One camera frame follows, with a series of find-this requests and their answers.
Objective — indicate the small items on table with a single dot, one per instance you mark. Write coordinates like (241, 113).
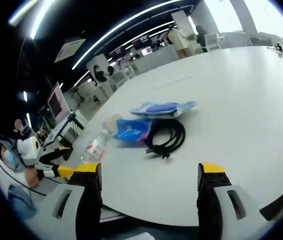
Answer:
(281, 50)

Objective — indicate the beige round item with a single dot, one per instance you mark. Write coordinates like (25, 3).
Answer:
(114, 122)

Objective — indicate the person's left hand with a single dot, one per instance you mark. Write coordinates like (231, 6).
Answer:
(32, 178)

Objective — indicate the monitor on stand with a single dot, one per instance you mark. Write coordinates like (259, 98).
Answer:
(57, 101)

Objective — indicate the white chair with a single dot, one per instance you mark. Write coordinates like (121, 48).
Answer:
(215, 41)

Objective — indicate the light blue sponge package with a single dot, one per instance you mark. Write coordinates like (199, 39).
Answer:
(161, 109)

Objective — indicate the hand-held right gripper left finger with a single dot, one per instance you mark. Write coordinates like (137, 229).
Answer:
(86, 200)

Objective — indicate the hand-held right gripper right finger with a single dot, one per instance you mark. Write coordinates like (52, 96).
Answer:
(209, 200)

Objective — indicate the long ceiling light strip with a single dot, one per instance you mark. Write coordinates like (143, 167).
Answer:
(121, 30)

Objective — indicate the blue patterned packet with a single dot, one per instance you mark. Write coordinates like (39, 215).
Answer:
(131, 132)

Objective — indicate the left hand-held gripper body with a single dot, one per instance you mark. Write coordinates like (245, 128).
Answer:
(29, 150)

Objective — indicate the clear plastic bottle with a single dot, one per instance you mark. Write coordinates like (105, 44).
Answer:
(97, 146)

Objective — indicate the person's head with blue mask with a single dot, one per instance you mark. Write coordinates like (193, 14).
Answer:
(5, 155)

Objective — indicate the ceiling air vent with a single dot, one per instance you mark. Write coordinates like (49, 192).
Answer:
(70, 50)

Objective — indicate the white table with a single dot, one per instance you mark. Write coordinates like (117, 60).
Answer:
(231, 112)

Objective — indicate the blue cloth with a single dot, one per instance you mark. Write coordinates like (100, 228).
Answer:
(21, 201)

